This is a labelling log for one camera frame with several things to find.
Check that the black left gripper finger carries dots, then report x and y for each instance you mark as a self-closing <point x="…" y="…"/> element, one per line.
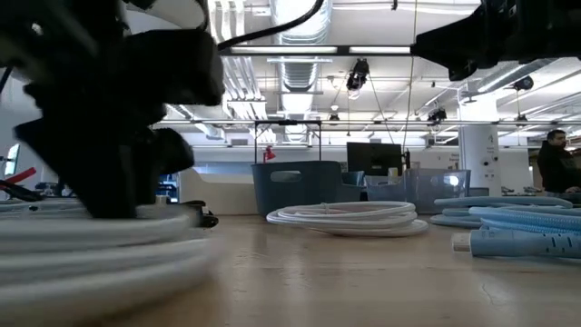
<point x="174" y="152"/>
<point x="100" y="172"/>

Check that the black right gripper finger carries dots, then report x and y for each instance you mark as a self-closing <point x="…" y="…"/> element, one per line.
<point x="436" y="43"/>

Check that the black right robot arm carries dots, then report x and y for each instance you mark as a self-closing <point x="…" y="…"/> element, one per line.
<point x="565" y="27"/>

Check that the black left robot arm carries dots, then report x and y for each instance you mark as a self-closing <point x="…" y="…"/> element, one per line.
<point x="50" y="27"/>

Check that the black hanging ceiling spotlight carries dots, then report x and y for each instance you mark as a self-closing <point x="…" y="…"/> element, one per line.
<point x="436" y="114"/>
<point x="358" y="75"/>
<point x="524" y="83"/>

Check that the white plastic bin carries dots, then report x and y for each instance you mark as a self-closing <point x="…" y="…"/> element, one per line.
<point x="218" y="195"/>

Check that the red desk lamp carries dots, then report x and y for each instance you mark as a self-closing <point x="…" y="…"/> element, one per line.
<point x="268" y="155"/>

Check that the white round pillar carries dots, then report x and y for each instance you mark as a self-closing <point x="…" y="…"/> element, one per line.
<point x="480" y="150"/>

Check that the teal plastic bin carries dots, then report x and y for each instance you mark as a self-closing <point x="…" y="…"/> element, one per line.
<point x="299" y="186"/>

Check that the black computer monitor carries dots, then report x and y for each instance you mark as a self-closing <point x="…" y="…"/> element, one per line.
<point x="374" y="159"/>

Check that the person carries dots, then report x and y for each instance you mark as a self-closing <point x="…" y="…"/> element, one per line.
<point x="556" y="165"/>

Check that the grey translucent plastic bin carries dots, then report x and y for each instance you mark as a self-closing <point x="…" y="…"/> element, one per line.
<point x="431" y="188"/>

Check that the black metal stand frame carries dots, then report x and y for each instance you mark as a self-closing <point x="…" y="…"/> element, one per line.
<point x="288" y="122"/>

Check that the silver ventilation duct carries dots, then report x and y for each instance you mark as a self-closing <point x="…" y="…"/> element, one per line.
<point x="299" y="72"/>

